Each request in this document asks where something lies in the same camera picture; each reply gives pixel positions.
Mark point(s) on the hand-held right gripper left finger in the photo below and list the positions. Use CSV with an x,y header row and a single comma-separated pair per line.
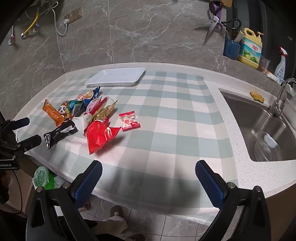
x,y
89,183

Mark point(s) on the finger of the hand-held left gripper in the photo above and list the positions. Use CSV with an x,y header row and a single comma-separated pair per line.
x,y
20,122
30,142

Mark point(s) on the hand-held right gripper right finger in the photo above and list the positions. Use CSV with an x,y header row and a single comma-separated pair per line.
x,y
209,183

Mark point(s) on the black snack packet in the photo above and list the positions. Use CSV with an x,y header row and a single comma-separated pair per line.
x,y
59,135

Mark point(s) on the orange snack packet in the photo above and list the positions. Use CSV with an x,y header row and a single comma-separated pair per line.
x,y
53,113

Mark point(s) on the red panda snack packet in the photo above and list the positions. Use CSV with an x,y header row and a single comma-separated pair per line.
x,y
63,111

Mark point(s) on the white snack packet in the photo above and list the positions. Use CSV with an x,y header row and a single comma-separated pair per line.
x,y
79,124

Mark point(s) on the light blue snack packet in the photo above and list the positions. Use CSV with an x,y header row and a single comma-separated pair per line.
x,y
75,107

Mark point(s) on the gold snack packet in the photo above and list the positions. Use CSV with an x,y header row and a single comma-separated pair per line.
x,y
105,112

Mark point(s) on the pink snack packet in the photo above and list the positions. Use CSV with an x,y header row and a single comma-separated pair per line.
x,y
92,105

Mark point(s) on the small red-white candy packet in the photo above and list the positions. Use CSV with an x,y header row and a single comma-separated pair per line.
x,y
128,121

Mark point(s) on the blue cake packet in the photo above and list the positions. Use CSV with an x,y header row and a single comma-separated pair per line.
x,y
92,95

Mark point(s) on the white plastic tray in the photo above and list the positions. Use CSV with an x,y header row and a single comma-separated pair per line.
x,y
115,76

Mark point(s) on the green plastic bag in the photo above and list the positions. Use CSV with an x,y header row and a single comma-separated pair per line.
x,y
40,177

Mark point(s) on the grey slipper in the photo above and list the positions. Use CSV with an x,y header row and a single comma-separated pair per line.
x,y
118,215

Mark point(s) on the clear glass bowl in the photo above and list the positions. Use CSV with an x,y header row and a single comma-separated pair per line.
x,y
263,150

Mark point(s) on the stainless steel sink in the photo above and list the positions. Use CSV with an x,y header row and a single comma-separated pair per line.
x,y
242,115

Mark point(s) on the green checked tablecloth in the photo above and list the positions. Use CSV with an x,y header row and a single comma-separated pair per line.
x,y
161,115

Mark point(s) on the yellow sponge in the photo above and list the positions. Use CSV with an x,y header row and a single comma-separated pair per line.
x,y
256,96

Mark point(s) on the chrome faucet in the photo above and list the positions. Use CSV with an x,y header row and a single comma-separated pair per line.
x,y
276,104

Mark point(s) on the clear plastic bag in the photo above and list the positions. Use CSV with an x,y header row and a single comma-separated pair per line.
x,y
291,92

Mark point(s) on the white tube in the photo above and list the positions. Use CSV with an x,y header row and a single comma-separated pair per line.
x,y
274,76

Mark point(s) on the white spray bottle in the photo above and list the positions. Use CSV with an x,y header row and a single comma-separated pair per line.
x,y
281,69

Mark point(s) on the blue utensil holder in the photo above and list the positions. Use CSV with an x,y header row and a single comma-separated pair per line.
x,y
231,48

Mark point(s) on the yellow dish soap bottle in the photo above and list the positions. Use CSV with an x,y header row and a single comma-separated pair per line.
x,y
249,51

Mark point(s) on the wall power socket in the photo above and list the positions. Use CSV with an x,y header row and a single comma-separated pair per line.
x,y
74,15

